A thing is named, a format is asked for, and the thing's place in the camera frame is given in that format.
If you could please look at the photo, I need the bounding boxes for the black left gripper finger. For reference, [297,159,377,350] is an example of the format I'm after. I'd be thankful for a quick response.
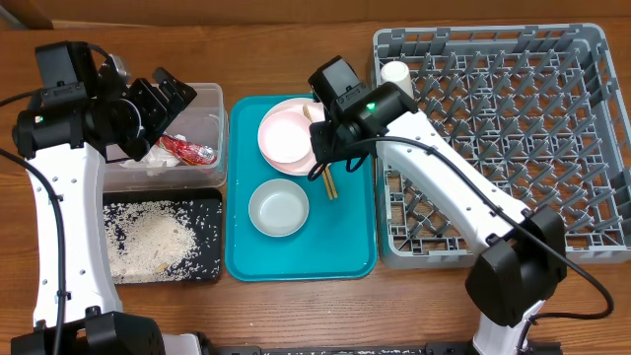
[153,67,197,118]
[129,78,171,143]

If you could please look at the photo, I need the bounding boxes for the wooden chopstick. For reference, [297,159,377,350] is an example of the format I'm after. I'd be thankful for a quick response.
[321,166,334,200]
[303,105,338,199]

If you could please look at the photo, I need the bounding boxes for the white tissue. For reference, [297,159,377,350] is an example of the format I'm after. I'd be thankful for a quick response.
[119,135,182,177]

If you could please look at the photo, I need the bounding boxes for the small pink plate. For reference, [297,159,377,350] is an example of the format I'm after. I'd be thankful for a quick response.
[257,111,312,164]

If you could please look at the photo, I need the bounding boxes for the red snack wrapper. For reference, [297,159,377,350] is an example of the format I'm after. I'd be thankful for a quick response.
[159,134,217,166]

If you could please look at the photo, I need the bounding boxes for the white bowl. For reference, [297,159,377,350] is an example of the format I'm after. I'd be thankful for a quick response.
[247,178,310,238]

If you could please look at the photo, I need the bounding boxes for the cream cup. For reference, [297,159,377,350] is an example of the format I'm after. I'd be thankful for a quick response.
[380,61,414,98]

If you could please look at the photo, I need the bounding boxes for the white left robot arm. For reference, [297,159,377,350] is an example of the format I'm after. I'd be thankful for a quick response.
[11,41,212,354]

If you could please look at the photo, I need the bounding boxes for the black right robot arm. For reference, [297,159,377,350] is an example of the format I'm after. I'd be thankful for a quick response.
[308,56,614,355]

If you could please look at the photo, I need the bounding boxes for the clear plastic waste bin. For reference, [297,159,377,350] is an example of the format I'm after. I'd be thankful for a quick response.
[105,83,229,192]

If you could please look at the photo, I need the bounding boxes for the large pink plate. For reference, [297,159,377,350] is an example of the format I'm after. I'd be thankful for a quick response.
[259,98,325,176]

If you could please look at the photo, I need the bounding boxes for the teal plastic tray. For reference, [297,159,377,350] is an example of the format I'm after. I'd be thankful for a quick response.
[224,95,378,282]

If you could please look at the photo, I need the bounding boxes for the black tray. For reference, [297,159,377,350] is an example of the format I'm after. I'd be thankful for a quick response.
[101,186,225,286]

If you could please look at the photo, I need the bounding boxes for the spilled rice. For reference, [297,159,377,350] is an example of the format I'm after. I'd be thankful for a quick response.
[102,198,223,285]

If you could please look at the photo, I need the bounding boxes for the grey plastic dish rack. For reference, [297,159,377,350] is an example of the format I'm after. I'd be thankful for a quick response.
[371,24,630,264]

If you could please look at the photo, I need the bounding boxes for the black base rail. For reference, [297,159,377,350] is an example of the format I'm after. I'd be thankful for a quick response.
[211,341,563,355]

